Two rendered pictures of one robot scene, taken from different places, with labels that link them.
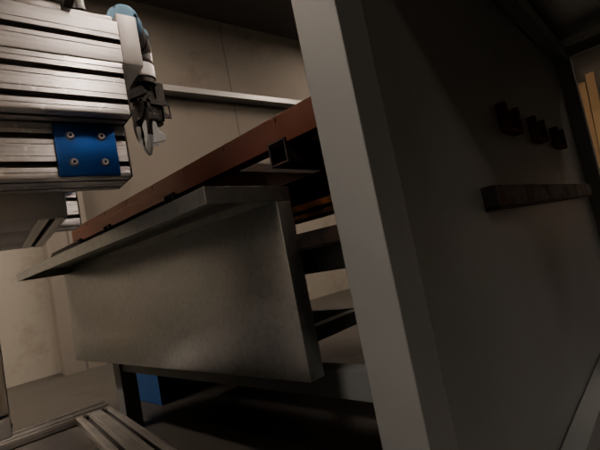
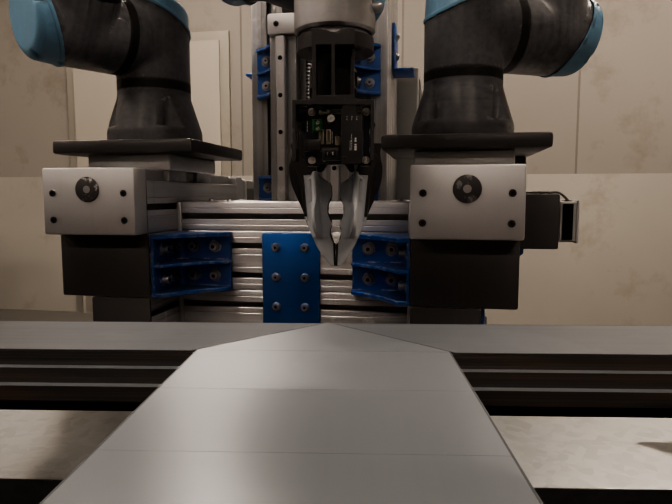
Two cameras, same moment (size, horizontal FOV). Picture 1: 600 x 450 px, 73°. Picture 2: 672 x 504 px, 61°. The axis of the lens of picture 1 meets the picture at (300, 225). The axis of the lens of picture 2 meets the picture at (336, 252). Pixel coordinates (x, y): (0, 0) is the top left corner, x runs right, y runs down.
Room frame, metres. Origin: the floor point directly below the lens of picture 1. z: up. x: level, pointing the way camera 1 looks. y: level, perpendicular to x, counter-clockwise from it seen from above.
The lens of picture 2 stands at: (1.52, 0.00, 0.96)
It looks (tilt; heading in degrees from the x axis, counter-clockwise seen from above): 6 degrees down; 139
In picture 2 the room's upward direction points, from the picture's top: straight up
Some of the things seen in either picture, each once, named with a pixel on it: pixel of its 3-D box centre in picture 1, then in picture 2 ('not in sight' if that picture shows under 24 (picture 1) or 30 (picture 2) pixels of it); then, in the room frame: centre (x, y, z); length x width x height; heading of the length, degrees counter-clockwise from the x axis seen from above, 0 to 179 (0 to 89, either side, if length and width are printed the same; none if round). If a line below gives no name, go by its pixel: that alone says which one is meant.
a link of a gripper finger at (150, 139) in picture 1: (155, 137); (318, 219); (1.09, 0.34, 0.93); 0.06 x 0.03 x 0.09; 137
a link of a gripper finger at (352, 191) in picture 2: (151, 141); (351, 219); (1.11, 0.37, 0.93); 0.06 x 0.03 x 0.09; 137
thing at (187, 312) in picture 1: (147, 306); not in sight; (1.23, 0.50, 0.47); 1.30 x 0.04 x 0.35; 47
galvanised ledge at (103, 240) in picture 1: (111, 248); (511, 455); (1.17, 0.55, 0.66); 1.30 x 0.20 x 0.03; 47
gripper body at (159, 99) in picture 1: (148, 103); (335, 105); (1.10, 0.35, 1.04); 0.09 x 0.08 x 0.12; 137
